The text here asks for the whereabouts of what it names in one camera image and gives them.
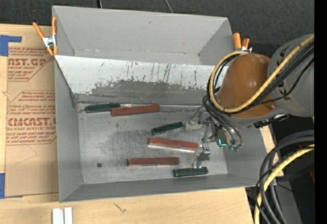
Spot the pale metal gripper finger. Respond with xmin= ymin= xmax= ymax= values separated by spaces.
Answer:
xmin=192 ymin=143 xmax=213 ymax=169
xmin=184 ymin=113 xmax=204 ymax=131

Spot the dark green flat block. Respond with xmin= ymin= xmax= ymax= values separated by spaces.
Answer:
xmin=173 ymin=166 xmax=209 ymax=178
xmin=85 ymin=102 xmax=121 ymax=114
xmin=150 ymin=121 xmax=185 ymax=136

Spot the red-brown flat block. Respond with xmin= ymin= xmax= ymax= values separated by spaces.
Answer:
xmin=110 ymin=104 xmax=161 ymax=117
xmin=147 ymin=136 xmax=199 ymax=153
xmin=127 ymin=157 xmax=180 ymax=167

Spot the grey metal bin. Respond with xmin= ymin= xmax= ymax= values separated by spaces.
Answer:
xmin=52 ymin=5 xmax=278 ymax=203

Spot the brown cardboard board, red print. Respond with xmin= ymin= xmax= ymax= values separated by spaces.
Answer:
xmin=0 ymin=23 xmax=60 ymax=198

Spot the black cylinder on white bracket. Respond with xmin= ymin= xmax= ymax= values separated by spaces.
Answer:
xmin=253 ymin=119 xmax=270 ymax=129

